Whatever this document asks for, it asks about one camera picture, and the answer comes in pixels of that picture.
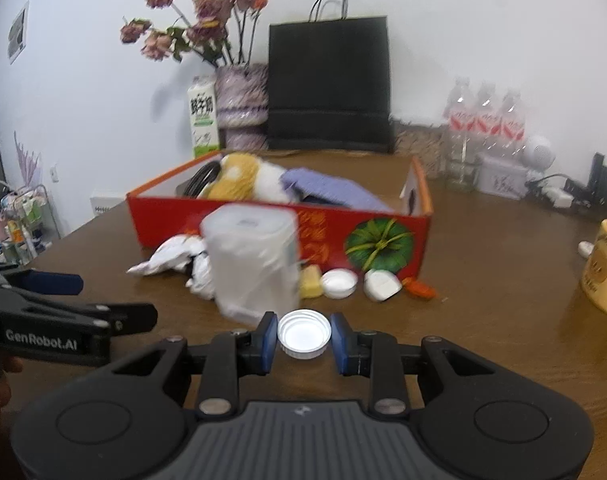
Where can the dried rose bouquet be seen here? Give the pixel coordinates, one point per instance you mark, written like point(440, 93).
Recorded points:
point(220, 32)

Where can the wall picture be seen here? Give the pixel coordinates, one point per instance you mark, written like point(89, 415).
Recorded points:
point(17, 34)

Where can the purple speckled vase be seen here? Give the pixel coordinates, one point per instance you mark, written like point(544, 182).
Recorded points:
point(241, 93)

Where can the water bottle red label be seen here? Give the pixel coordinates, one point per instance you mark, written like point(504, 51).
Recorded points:
point(487, 117)
point(460, 117)
point(513, 124)

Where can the coiled black cable pink tie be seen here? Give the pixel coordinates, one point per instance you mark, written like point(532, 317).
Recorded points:
point(203, 177)

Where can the clear plastic jar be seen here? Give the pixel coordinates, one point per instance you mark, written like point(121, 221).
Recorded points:
point(255, 260)

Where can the small orange object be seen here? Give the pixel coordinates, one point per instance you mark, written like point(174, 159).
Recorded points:
point(419, 289)

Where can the white bottle cap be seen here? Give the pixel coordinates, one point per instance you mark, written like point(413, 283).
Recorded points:
point(304, 334)

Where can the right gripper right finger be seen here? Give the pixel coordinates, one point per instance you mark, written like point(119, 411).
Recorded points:
point(344, 345)

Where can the white paper box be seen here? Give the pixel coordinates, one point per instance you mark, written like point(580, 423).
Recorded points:
point(102, 203)

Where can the yellow butter block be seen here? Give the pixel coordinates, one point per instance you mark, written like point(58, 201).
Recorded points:
point(310, 285)

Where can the clear drinking glass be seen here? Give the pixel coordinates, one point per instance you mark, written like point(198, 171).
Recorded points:
point(461, 171)

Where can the clear container with grains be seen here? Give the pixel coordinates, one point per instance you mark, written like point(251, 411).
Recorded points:
point(427, 143)

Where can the left water bottle red label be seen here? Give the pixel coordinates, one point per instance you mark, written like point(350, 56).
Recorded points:
point(460, 117)

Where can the right water bottle red label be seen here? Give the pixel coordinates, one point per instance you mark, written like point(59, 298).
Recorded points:
point(513, 124)

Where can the white wrapper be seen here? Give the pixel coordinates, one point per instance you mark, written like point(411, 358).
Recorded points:
point(185, 254)

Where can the purple knitted cloth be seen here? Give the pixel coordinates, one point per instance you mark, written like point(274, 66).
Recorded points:
point(312, 187)

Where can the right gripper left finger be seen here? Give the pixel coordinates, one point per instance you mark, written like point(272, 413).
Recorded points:
point(265, 341)

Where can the white round lid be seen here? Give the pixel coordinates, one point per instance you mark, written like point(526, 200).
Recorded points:
point(339, 283)

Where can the orange red cardboard box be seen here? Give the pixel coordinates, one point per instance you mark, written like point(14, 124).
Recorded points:
point(393, 239)

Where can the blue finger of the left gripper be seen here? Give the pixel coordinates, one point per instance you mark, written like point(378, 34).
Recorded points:
point(48, 283)

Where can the wire rack with items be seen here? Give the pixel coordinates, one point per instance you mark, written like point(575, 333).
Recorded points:
point(28, 225)

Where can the white floral tin box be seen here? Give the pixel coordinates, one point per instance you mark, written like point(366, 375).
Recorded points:
point(500, 177)

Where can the black paper shopping bag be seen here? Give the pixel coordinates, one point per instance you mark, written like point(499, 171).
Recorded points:
point(329, 84)

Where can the white charger with black cables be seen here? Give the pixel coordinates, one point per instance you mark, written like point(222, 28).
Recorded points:
point(559, 191)

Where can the black devices on desk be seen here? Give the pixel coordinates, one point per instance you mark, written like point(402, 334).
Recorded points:
point(597, 183)

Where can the small white round object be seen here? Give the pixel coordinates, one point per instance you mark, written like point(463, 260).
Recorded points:
point(585, 249)

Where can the orange white plush toy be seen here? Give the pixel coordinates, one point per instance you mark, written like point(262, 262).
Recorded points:
point(248, 177)

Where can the middle water bottle red label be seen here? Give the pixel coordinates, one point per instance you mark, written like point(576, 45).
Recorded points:
point(487, 117)

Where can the green white milk carton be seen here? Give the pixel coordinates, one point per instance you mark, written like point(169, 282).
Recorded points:
point(203, 116)

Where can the white round speaker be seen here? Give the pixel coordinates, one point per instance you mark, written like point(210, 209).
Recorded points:
point(538, 153)

